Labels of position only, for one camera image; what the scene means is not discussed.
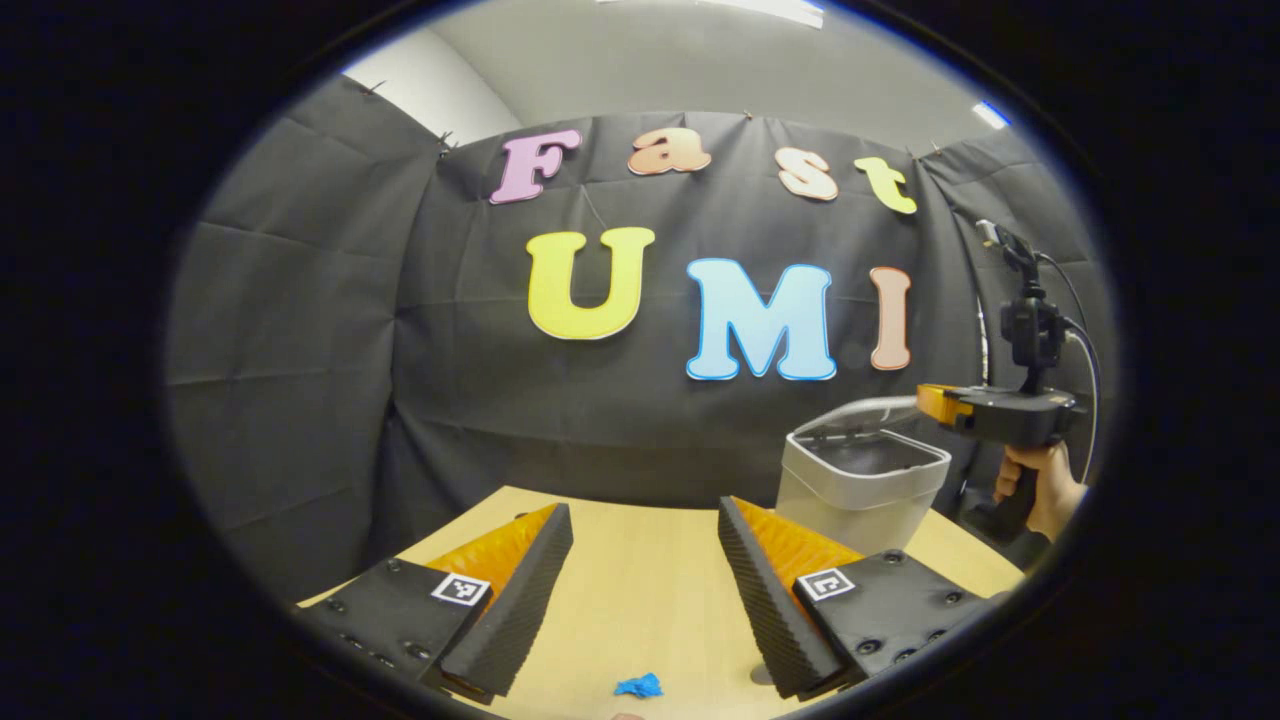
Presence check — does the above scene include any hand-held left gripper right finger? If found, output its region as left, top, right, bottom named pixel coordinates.
left=717, top=496, right=1006, bottom=701

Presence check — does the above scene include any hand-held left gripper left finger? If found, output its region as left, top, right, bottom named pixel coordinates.
left=297, top=502, right=575, bottom=703

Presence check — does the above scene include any white desktop garbage bin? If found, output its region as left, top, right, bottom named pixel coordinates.
left=775, top=397, right=951, bottom=557

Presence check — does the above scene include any wooden desktop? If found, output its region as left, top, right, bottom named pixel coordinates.
left=297, top=485, right=1026, bottom=720

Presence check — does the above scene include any large ceiling light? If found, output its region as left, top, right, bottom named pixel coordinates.
left=600, top=0, right=826, bottom=29

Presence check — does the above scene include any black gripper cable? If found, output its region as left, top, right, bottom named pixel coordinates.
left=1035, top=252, right=1103, bottom=486

